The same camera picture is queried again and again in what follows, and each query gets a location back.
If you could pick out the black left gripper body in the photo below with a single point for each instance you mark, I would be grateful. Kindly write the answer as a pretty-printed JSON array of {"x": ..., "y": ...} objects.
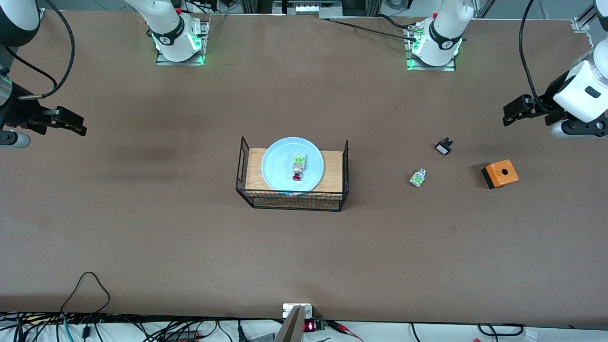
[{"x": 548, "y": 102}]

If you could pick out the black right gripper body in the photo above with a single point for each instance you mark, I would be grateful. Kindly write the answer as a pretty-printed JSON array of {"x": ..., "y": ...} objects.
[{"x": 19, "y": 114}]

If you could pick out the light blue round plate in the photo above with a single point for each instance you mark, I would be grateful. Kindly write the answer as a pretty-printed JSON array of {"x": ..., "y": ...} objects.
[{"x": 280, "y": 166}]

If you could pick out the red push button switch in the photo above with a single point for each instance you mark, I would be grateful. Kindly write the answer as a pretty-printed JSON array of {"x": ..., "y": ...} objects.
[{"x": 298, "y": 166}]

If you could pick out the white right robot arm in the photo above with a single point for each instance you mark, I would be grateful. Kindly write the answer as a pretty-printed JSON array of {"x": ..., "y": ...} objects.
[{"x": 171, "y": 38}]

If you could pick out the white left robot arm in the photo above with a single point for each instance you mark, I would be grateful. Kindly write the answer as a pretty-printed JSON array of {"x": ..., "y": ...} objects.
[{"x": 444, "y": 42}]

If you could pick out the green clear contact block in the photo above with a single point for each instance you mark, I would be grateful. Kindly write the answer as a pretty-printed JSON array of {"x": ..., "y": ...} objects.
[{"x": 417, "y": 177}]

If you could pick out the wooden board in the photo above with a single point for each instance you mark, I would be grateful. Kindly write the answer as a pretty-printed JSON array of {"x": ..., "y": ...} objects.
[{"x": 333, "y": 171}]

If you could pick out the black power adapter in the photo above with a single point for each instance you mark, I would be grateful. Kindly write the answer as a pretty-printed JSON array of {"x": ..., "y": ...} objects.
[{"x": 183, "y": 336}]

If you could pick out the red clip leads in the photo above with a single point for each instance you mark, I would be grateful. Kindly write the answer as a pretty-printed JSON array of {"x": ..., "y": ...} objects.
[{"x": 344, "y": 327}]

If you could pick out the silver metal clamp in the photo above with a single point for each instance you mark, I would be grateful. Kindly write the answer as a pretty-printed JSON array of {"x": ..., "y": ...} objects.
[{"x": 289, "y": 309}]

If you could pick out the red digit display module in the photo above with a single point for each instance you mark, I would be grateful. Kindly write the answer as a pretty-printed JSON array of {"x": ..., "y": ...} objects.
[{"x": 309, "y": 326}]

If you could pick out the orange button enclosure box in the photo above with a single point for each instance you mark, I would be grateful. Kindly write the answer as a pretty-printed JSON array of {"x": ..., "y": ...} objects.
[{"x": 502, "y": 173}]

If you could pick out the black white switch part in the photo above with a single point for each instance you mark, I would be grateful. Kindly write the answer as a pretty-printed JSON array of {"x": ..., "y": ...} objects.
[{"x": 443, "y": 148}]

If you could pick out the aluminium corner bracket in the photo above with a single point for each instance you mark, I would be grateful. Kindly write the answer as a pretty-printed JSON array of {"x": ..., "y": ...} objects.
[{"x": 580, "y": 24}]

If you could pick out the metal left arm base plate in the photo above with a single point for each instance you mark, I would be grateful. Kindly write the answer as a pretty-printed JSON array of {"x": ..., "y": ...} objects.
[{"x": 413, "y": 67}]

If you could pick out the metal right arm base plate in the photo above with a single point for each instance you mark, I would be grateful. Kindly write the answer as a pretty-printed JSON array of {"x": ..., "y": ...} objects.
[{"x": 164, "y": 61}]

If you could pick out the aluminium frame with connectors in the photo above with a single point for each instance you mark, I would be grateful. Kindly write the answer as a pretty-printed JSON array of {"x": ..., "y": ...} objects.
[{"x": 308, "y": 8}]

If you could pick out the grey camera mount pole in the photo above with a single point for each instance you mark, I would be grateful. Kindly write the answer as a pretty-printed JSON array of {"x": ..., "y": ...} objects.
[{"x": 290, "y": 330}]

